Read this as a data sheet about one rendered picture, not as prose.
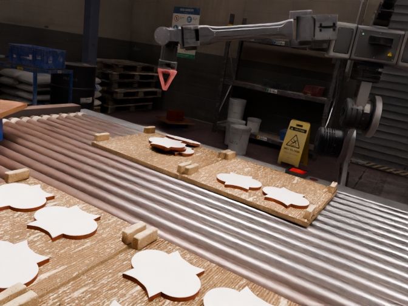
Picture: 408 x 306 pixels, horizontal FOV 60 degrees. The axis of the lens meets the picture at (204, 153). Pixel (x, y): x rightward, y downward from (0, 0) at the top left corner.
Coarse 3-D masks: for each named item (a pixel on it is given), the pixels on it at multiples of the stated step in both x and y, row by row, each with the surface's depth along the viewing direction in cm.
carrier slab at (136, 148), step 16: (96, 144) 131; (112, 144) 132; (128, 144) 135; (144, 144) 138; (144, 160) 120; (160, 160) 123; (176, 160) 125; (192, 160) 128; (208, 160) 131; (176, 176) 113
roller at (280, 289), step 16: (0, 160) 107; (32, 176) 100; (80, 192) 93; (112, 208) 87; (176, 240) 78; (208, 256) 74; (240, 272) 70; (256, 272) 70; (272, 288) 67; (288, 288) 67; (304, 304) 64; (320, 304) 64
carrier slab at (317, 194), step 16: (224, 160) 134; (240, 160) 137; (192, 176) 112; (208, 176) 115; (256, 176) 122; (272, 176) 124; (288, 176) 127; (224, 192) 104; (240, 192) 105; (256, 192) 107; (304, 192) 113; (320, 192) 115; (272, 208) 97; (288, 208) 99; (320, 208) 103; (304, 224) 93
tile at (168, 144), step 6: (150, 138) 134; (156, 138) 136; (162, 138) 137; (168, 138) 138; (156, 144) 129; (162, 144) 129; (168, 144) 130; (174, 144) 131; (180, 144) 132; (168, 150) 127
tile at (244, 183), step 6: (222, 174) 115; (228, 174) 116; (234, 174) 116; (222, 180) 110; (228, 180) 110; (234, 180) 111; (240, 180) 112; (246, 180) 112; (252, 180) 113; (228, 186) 107; (234, 186) 107; (240, 186) 107; (246, 186) 107; (252, 186) 108; (258, 186) 109
